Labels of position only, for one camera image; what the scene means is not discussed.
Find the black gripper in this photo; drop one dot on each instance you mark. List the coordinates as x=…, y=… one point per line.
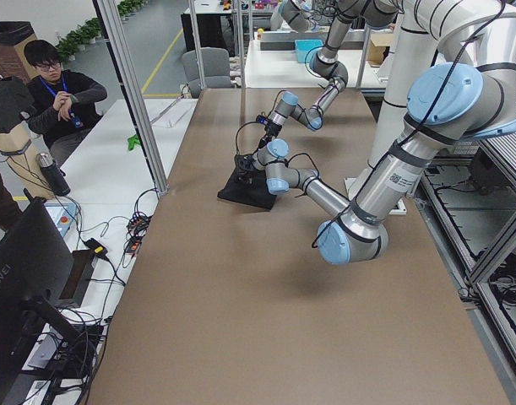
x=248, y=162
x=266, y=136

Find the black printed t-shirt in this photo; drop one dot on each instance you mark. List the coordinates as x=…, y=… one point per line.
x=249, y=192

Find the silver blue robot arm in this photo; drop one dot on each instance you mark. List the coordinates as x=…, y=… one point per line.
x=470, y=96
x=323, y=63

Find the blue plastic bin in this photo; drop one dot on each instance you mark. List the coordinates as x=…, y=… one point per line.
x=305, y=49

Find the grey office chair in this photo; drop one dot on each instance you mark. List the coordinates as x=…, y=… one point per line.
x=216, y=69

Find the green plastic clamp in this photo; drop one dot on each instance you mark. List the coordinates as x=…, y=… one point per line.
x=133, y=142

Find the black power adapter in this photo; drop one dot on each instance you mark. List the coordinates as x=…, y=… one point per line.
x=99, y=249

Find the dark thermos bottle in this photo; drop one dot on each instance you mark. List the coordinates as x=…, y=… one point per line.
x=53, y=175

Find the person in black jacket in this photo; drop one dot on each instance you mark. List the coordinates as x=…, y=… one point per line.
x=64, y=101

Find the black Huawei monitor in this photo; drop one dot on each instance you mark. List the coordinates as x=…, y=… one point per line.
x=35, y=263

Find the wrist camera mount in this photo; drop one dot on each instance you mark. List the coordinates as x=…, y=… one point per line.
x=264, y=120

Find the aluminium frame post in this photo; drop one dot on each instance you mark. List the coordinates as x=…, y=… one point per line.
x=116, y=42

